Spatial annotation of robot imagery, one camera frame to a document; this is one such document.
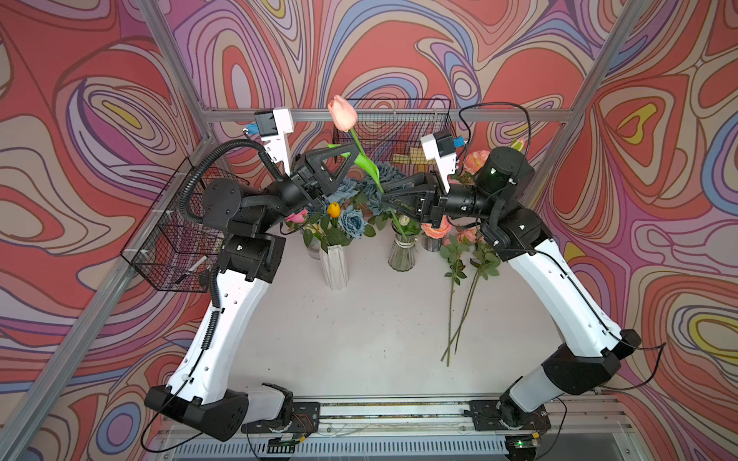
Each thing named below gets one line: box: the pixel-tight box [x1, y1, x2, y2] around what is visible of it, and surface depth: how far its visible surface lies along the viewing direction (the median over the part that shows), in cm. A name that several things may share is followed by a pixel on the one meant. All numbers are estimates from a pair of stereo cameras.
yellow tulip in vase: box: [327, 201, 342, 219], surface depth 69 cm
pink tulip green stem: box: [326, 126, 408, 238], surface depth 44 cm
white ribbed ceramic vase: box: [319, 243, 349, 292], surface depth 90 cm
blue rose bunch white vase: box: [302, 177, 376, 253], surface depth 70 cm
